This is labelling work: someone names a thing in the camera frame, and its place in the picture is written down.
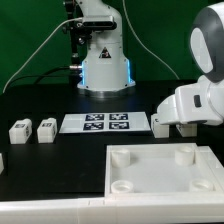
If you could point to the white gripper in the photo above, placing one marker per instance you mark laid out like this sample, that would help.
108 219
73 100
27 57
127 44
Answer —
187 105

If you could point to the white square tabletop part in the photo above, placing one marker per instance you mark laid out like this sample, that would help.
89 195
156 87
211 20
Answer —
162 169

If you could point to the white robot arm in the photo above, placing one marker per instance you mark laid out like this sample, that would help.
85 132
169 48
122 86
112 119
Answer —
106 70

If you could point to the white sheet with tags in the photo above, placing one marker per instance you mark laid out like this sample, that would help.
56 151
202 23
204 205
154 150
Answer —
105 122

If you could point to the white L-shaped obstacle fence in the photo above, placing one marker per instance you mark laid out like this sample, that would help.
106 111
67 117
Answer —
206 207

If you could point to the white part at left edge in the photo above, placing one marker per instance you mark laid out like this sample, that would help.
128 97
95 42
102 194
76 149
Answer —
1 163

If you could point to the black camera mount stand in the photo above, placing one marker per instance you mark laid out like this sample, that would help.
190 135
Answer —
73 10

